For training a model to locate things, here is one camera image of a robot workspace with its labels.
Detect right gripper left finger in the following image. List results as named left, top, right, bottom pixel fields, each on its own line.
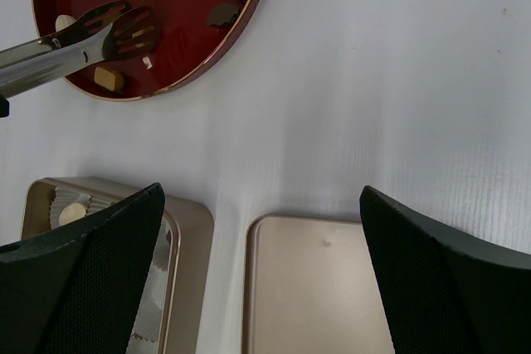
left=1, top=183, right=165, bottom=353

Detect metal serving tongs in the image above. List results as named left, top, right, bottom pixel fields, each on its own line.
left=1, top=0, right=162, bottom=100

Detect gold tin box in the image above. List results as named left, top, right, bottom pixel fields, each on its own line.
left=21, top=177, right=214, bottom=353

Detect gold tin lid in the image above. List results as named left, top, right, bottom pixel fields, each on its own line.
left=241, top=216, right=394, bottom=353

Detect white oval chocolate on tray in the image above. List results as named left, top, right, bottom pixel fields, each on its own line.
left=55, top=14, right=76, bottom=32

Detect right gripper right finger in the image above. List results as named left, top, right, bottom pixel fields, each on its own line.
left=359, top=186, right=530, bottom=353

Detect red round tray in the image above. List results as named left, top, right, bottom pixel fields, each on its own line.
left=32, top=0, right=259, bottom=101

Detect dark hexagon chocolate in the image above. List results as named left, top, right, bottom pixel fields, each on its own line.
left=207, top=2, right=241, bottom=28

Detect tan block chocolate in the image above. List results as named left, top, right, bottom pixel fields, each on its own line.
left=93, top=67, right=125, bottom=92

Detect white oval chocolate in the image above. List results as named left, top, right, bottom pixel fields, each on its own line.
left=58, top=202, right=87, bottom=226
left=55, top=14, right=76, bottom=32

